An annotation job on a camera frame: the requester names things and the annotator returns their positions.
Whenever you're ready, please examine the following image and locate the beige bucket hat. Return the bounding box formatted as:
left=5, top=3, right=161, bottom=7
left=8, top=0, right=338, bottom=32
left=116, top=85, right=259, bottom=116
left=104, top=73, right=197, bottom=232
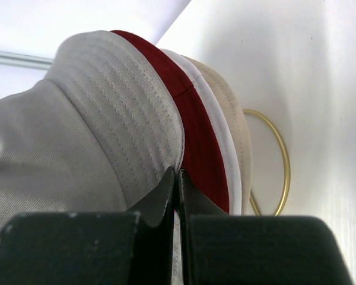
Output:
left=187, top=58, right=252, bottom=215

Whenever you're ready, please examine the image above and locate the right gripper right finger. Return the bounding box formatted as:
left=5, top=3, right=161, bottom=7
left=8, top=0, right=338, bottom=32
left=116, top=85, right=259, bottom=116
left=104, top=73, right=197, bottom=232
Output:
left=177, top=170, right=352, bottom=284

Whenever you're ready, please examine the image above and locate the red cap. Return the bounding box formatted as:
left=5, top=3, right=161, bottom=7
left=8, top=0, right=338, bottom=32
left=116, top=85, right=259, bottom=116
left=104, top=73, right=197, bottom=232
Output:
left=113, top=30, right=230, bottom=214

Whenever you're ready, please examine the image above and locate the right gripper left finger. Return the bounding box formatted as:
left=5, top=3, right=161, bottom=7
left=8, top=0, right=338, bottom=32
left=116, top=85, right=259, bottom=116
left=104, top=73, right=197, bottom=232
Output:
left=0, top=168, right=175, bottom=284

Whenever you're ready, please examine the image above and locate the grey bucket hat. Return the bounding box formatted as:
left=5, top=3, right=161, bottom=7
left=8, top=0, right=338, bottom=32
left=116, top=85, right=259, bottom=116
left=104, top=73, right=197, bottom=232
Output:
left=0, top=31, right=185, bottom=231

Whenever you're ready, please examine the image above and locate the left aluminium frame post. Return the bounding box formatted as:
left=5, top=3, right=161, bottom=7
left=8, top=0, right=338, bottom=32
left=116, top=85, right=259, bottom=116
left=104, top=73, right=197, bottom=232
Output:
left=0, top=51, right=53, bottom=70

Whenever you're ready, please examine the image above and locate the gold wire hat stand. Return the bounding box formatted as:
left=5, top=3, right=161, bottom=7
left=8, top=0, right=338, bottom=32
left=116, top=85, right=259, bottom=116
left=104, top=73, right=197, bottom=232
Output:
left=242, top=109, right=291, bottom=217

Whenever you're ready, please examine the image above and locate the white bucket hat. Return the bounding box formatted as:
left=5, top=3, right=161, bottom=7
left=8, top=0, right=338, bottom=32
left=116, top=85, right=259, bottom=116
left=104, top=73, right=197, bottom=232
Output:
left=162, top=49, right=242, bottom=216

